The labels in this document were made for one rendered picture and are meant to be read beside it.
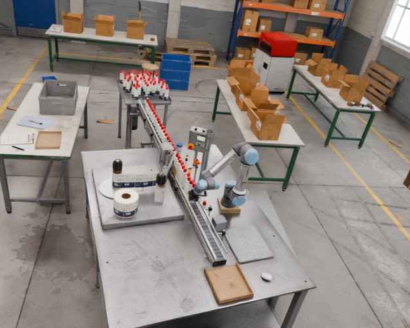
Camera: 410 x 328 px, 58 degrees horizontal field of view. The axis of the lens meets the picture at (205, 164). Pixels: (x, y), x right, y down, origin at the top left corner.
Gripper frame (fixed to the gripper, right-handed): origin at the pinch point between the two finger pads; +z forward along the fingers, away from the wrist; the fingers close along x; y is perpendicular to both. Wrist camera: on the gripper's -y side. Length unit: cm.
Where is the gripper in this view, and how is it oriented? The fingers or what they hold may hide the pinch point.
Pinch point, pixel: (193, 200)
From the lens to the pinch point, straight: 328.1
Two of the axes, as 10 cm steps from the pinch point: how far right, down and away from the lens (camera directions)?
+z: -2.9, 4.6, 8.4
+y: -9.3, 0.7, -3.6
